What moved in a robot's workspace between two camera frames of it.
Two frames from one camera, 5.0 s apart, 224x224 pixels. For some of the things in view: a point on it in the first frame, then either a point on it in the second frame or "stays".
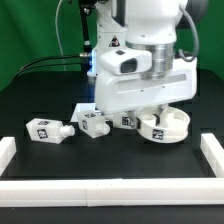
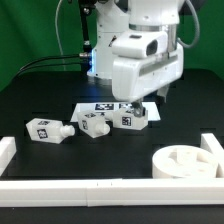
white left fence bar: [7, 151] stays
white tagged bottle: [48, 130] stays
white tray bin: [163, 124] -> [180, 161]
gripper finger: [136, 119] -> [139, 110]
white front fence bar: [113, 192] stays
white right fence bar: [213, 153] stays
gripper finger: [161, 109] -> [164, 92]
